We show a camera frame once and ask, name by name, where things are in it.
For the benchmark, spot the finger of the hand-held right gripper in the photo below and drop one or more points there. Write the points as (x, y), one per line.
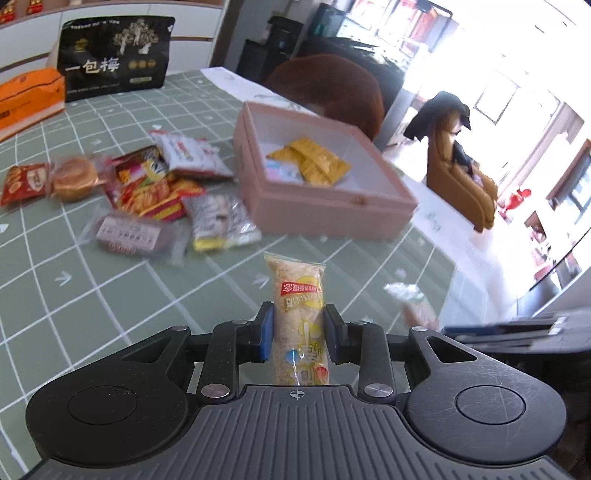
(508, 330)
(531, 351)

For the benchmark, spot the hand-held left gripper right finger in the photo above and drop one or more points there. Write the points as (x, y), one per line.
(333, 334)

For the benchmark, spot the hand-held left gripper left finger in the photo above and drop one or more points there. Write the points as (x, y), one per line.
(266, 331)

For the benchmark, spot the clear rice cracker packet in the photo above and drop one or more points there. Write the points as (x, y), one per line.
(298, 304)

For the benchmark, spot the clear snack packet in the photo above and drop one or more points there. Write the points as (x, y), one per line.
(415, 309)

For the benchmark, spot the white and yellow snack packet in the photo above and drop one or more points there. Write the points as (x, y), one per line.
(221, 221)

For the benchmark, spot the pink cardboard box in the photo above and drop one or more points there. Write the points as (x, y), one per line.
(295, 207)

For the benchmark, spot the brown snack packet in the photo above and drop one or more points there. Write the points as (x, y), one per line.
(138, 235)

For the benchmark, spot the red and yellow snack packet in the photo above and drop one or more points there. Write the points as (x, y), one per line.
(161, 201)

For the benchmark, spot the white snack packet red label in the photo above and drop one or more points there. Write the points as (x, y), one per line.
(198, 161)
(173, 141)

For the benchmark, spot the red noodle snack packet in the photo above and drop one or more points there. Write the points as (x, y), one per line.
(134, 168)

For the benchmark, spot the round bun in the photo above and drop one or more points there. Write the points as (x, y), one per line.
(74, 177)

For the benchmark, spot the red egg snack packet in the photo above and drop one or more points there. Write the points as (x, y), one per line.
(25, 184)

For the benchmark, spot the red ornament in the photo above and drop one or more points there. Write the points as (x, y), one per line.
(516, 203)

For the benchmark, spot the green checked tablecloth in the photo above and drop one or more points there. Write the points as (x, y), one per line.
(138, 300)

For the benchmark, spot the tan chair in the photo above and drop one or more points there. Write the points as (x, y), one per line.
(455, 184)

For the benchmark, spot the pale blue snack packet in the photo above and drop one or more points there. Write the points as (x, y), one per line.
(282, 173)

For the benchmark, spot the large yellow snack packet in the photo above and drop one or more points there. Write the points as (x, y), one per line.
(323, 161)

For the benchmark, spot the small yellow snack packet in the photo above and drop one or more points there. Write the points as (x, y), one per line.
(279, 154)

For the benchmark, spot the black cloth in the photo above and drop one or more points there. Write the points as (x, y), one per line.
(438, 113)

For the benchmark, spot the brown upholstered chair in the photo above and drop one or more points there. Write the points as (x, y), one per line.
(332, 87)

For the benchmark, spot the black cabinet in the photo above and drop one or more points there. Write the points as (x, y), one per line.
(272, 46)

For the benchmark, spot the large black printed bag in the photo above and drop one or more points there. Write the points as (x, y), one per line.
(115, 60)

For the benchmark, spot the orange tissue box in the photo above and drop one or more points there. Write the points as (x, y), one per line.
(27, 101)

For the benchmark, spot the red figurine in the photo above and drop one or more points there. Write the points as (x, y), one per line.
(5, 11)
(34, 5)

